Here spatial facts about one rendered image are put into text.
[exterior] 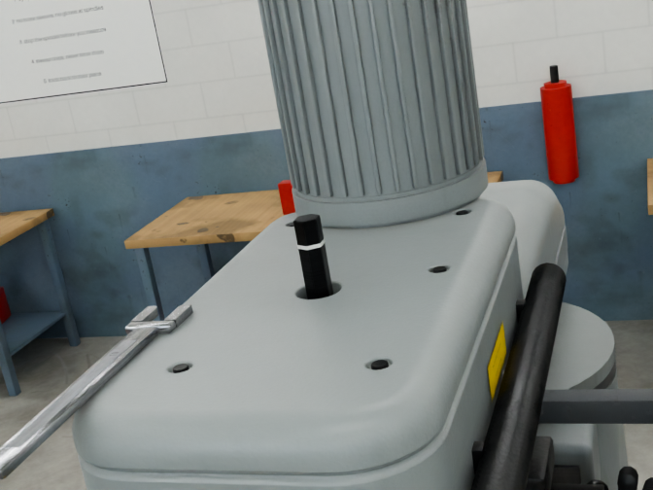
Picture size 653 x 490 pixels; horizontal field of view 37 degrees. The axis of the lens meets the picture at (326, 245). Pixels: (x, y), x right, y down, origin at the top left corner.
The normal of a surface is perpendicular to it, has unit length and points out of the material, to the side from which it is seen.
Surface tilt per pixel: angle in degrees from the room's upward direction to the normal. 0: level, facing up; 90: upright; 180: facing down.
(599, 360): 0
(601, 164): 90
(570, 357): 0
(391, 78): 90
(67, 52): 90
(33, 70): 90
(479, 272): 45
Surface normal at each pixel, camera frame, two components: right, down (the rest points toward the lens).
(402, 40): 0.33, 0.24
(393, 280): -0.16, -0.94
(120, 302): -0.29, 0.34
